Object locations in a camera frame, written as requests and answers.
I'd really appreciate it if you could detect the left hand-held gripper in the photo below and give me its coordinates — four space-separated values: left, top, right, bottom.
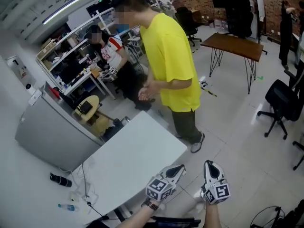
145 164 187 202

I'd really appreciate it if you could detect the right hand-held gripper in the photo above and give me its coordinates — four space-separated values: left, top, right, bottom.
200 160 231 205

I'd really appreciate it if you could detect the person's left forearm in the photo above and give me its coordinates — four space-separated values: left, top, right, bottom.
122 199 167 228

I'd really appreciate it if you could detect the person's right forearm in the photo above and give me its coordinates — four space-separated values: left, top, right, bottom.
204 202 229 228

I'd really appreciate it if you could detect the dark metal wristwatch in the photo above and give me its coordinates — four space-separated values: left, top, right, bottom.
142 198 160 211

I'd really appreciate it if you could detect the white folding table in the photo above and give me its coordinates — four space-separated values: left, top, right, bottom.
70 110 188 223

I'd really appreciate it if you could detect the black office chair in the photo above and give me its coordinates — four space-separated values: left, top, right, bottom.
176 7 203 47
257 69 304 140
292 140 304 171

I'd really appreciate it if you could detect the clear plastic water bottle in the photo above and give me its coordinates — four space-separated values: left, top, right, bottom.
57 203 79 212

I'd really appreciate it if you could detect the black insulated bottle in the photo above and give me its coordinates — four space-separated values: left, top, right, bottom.
49 172 73 188

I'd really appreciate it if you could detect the round wooden stool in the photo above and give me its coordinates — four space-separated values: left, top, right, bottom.
72 95 101 128

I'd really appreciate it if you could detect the grey metal cabinet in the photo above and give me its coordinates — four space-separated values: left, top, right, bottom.
14 81 105 173

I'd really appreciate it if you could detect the red cone-shaped object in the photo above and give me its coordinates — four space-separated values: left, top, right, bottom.
48 87 60 99

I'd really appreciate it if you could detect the brown wooden table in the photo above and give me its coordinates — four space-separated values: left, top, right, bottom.
200 32 265 95

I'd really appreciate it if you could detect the black computer monitor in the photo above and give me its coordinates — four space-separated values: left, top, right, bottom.
57 60 83 86

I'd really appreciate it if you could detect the white shelving unit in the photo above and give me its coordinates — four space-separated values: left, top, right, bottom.
35 8 145 101

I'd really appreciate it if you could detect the white round device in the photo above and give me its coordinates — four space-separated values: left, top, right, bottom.
25 83 37 96

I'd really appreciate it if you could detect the white whiteboard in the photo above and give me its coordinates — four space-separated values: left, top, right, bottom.
254 0 267 44

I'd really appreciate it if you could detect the long ceiling light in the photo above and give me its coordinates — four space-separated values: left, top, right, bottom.
42 0 89 25

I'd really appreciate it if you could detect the black floor cable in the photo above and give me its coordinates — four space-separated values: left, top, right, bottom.
250 205 289 228

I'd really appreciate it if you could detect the white cable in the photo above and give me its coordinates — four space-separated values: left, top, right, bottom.
59 162 99 205

